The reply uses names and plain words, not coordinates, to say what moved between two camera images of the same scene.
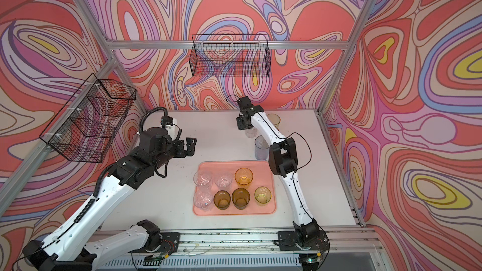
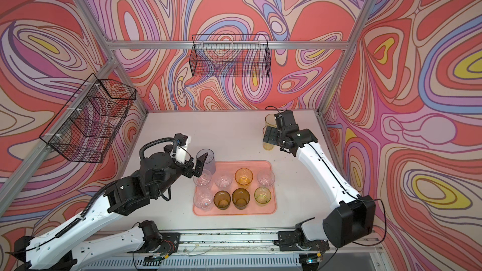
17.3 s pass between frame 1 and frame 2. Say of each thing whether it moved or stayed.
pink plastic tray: stayed
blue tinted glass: moved
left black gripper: moved
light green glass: stayed
